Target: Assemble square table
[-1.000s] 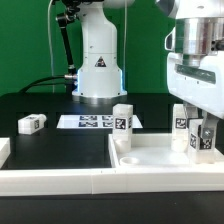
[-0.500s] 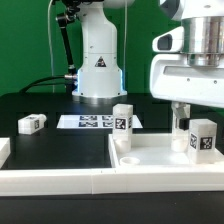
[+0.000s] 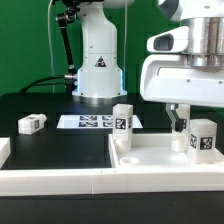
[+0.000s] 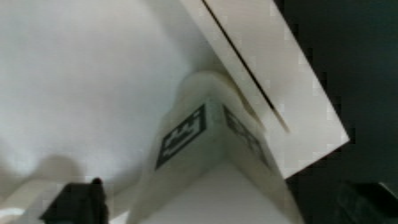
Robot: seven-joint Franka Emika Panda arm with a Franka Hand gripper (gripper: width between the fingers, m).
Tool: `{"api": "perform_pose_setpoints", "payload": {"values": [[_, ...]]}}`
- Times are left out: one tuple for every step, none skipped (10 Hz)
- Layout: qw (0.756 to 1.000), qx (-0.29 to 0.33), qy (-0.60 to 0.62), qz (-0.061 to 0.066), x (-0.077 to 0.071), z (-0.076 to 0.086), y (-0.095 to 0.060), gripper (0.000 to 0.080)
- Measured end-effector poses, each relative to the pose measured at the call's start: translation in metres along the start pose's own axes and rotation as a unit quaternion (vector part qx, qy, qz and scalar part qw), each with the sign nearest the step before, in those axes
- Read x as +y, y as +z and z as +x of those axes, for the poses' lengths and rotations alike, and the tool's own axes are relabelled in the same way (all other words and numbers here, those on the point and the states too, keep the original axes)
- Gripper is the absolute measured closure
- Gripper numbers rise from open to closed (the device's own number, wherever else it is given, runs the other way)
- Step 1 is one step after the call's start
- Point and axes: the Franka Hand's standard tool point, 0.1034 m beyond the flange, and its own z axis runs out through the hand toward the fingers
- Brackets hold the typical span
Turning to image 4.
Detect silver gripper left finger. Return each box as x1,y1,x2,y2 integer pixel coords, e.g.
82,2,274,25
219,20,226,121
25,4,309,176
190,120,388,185
39,178,109,224

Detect white square tabletop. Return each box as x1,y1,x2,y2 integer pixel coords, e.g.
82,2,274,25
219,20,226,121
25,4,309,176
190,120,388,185
0,0,286,224

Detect white right fence wall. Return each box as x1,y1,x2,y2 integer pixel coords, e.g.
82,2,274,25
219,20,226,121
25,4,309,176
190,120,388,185
201,0,352,179

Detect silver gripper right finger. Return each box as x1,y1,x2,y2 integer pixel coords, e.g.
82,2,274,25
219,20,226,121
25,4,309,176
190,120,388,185
336,182,398,224

